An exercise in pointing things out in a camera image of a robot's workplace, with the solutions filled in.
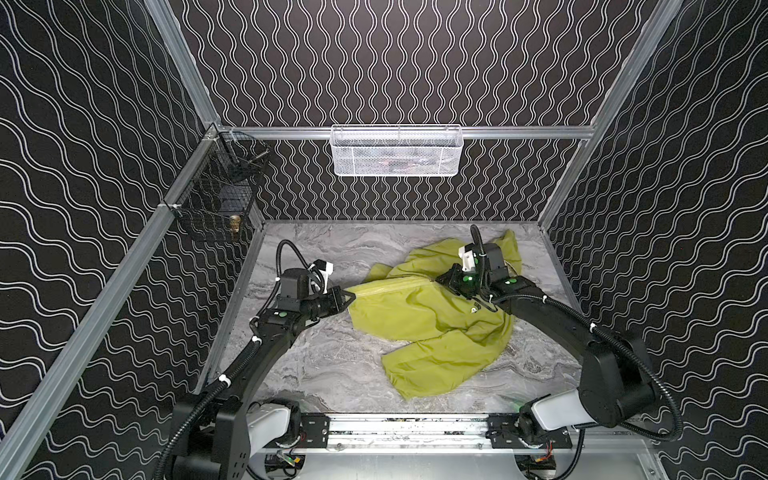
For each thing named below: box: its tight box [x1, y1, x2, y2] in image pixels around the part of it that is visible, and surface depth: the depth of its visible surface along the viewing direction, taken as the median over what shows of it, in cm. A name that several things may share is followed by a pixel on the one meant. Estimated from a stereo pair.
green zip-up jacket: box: [348, 239, 514, 398], surface depth 87 cm
